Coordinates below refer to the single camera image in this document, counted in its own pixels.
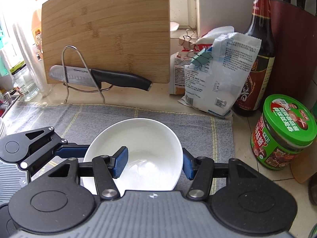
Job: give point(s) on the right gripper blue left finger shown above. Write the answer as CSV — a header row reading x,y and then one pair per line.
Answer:
x,y
120,159

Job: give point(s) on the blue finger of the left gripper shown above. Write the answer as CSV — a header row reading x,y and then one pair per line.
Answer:
x,y
71,150

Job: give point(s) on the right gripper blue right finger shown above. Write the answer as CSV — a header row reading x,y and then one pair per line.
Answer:
x,y
190,166

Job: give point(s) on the grey checked cloth mat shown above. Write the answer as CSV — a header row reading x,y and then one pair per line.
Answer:
x,y
201,135

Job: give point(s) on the clear plastic wrap roll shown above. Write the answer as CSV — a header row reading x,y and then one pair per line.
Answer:
x,y
35,66

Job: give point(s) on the glass jar green lid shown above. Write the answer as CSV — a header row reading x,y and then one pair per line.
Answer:
x,y
23,81

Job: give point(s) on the white clipped seasoning bag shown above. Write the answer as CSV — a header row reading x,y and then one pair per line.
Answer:
x,y
215,77

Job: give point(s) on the red white salt bag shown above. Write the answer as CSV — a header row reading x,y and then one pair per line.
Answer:
x,y
190,44

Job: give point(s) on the green lid sauce jar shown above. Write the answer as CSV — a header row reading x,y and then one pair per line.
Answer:
x,y
284,129

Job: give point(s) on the orange oil jug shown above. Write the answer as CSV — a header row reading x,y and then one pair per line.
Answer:
x,y
36,26

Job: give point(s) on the bamboo cutting board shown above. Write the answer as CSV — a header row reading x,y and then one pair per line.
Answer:
x,y
131,36

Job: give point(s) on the dark red utensil holder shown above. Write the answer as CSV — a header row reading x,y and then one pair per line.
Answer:
x,y
294,31

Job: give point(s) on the metal wire knife stand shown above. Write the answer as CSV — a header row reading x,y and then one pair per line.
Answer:
x,y
80,76

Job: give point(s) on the steel kitchen knife black handle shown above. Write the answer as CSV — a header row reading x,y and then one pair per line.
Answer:
x,y
116,78

